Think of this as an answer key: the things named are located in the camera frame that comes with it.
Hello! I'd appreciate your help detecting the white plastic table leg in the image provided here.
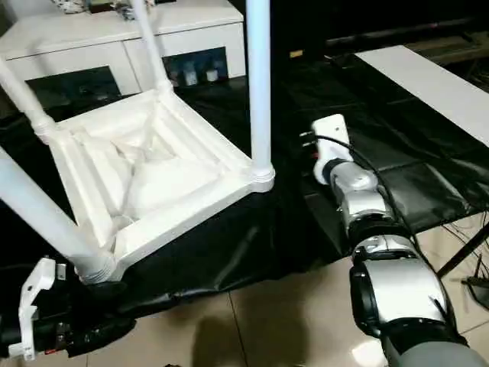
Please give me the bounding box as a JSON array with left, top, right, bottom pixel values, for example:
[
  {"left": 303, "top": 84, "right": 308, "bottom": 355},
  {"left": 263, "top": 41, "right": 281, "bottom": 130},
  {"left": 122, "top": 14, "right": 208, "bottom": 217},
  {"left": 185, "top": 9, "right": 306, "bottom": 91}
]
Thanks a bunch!
[
  {"left": 0, "top": 57, "right": 58, "bottom": 145},
  {"left": 245, "top": 0, "right": 276, "bottom": 192},
  {"left": 0, "top": 147, "right": 118, "bottom": 286},
  {"left": 131, "top": 0, "right": 173, "bottom": 96}
]

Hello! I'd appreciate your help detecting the white plastic table top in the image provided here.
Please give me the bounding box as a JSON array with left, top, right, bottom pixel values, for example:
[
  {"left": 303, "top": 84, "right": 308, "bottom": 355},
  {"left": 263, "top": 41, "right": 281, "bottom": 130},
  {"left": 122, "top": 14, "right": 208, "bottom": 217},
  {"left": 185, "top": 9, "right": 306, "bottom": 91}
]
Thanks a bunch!
[{"left": 32, "top": 88, "right": 277, "bottom": 287}]

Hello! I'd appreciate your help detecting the black work mat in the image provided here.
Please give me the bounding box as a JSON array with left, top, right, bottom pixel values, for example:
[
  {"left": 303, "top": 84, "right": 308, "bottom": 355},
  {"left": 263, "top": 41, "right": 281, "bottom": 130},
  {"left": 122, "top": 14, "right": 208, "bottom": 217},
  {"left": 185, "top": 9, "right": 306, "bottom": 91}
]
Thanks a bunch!
[{"left": 0, "top": 53, "right": 489, "bottom": 360}]

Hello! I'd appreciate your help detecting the white side table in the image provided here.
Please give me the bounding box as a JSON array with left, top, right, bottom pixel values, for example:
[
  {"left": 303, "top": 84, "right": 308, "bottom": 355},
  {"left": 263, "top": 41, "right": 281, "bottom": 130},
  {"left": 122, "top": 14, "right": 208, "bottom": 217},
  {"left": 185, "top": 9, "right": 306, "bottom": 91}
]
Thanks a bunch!
[{"left": 353, "top": 44, "right": 489, "bottom": 148}]

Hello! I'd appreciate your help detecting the dark low bench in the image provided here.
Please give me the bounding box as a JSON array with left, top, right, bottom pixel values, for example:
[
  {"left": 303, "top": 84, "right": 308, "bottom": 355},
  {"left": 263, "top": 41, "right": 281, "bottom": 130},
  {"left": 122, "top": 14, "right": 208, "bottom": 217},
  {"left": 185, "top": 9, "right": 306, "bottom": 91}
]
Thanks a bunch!
[{"left": 324, "top": 17, "right": 489, "bottom": 64}]

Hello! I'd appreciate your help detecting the black tripod base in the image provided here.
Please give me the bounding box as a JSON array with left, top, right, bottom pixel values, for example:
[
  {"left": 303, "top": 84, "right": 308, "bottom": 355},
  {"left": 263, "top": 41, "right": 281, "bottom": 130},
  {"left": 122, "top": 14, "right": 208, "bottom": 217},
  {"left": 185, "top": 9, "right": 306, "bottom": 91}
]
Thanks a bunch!
[{"left": 461, "top": 255, "right": 489, "bottom": 307}]

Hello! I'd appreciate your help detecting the grey tangled bundle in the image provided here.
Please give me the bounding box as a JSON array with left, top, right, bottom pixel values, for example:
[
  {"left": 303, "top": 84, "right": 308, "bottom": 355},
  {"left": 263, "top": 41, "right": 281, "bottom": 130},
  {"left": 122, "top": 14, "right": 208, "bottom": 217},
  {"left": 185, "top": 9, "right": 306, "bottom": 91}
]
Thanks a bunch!
[{"left": 116, "top": 2, "right": 135, "bottom": 22}]

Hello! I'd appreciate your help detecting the white sideboard cabinet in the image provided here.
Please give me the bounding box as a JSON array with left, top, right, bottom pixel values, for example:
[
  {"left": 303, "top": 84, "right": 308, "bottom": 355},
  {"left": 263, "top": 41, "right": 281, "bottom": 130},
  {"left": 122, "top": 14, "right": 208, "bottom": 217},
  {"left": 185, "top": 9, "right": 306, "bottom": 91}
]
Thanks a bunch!
[{"left": 0, "top": 0, "right": 246, "bottom": 115}]

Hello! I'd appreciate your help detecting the grey curtain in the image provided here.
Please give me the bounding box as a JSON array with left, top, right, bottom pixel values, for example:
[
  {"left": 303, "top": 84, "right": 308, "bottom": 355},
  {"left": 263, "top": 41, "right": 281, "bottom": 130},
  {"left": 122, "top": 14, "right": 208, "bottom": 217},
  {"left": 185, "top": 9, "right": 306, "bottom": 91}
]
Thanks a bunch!
[{"left": 0, "top": 0, "right": 28, "bottom": 119}]

